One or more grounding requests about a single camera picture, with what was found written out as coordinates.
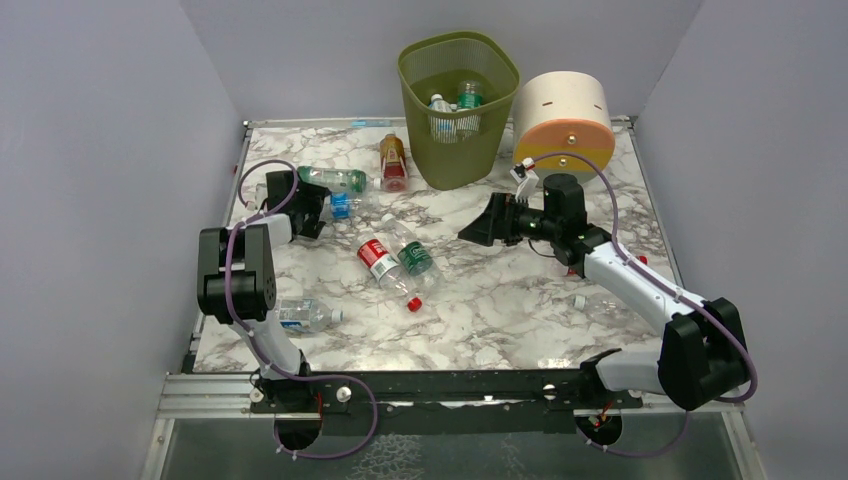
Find round drawer box gold knobs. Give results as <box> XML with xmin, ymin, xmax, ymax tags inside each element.
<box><xmin>512</xmin><ymin>71</ymin><xmax>616</xmax><ymax>183</ymax></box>

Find red label bottle red cap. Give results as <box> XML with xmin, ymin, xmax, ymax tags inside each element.
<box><xmin>356</xmin><ymin>232</ymin><xmax>423</xmax><ymax>313</ymax></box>

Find white Suntory oolong tea bottle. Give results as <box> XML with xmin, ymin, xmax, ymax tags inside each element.
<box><xmin>429</xmin><ymin>93</ymin><xmax>457</xmax><ymax>144</ymax></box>

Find green bottle back left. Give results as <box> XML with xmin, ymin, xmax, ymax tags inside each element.
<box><xmin>297</xmin><ymin>166</ymin><xmax>370</xmax><ymax>194</ymax></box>

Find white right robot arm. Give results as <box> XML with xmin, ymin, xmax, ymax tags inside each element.
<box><xmin>483</xmin><ymin>170</ymin><xmax>759</xmax><ymax>411</ymax></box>

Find clear unlabelled bottle front right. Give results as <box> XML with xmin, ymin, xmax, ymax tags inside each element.
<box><xmin>572</xmin><ymin>293</ymin><xmax>638</xmax><ymax>327</ymax></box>

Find green ribbed plastic bin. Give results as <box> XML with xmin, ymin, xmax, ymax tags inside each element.
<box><xmin>397</xmin><ymin>31</ymin><xmax>521</xmax><ymax>191</ymax></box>

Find green white label water bottle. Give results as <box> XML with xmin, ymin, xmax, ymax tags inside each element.
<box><xmin>456</xmin><ymin>79</ymin><xmax>483</xmax><ymax>139</ymax></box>

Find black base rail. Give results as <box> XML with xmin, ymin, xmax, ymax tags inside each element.
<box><xmin>249</xmin><ymin>369</ymin><xmax>642</xmax><ymax>438</ymax></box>

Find brown red tea bottle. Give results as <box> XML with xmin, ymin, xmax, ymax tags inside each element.
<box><xmin>379</xmin><ymin>133</ymin><xmax>408</xmax><ymax>192</ymax></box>

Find red label water bottle right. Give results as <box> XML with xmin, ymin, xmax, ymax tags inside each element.
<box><xmin>567</xmin><ymin>255</ymin><xmax>649</xmax><ymax>276</ymax></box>

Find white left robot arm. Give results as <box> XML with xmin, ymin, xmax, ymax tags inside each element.
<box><xmin>192</xmin><ymin>187</ymin><xmax>515</xmax><ymax>375</ymax></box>

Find green Cestbon label water bottle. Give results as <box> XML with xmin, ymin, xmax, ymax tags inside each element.
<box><xmin>381</xmin><ymin>214</ymin><xmax>442</xmax><ymax>292</ymax></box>

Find blue label bottle front left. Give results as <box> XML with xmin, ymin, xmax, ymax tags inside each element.
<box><xmin>274</xmin><ymin>298</ymin><xmax>344</xmax><ymax>334</ymax></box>

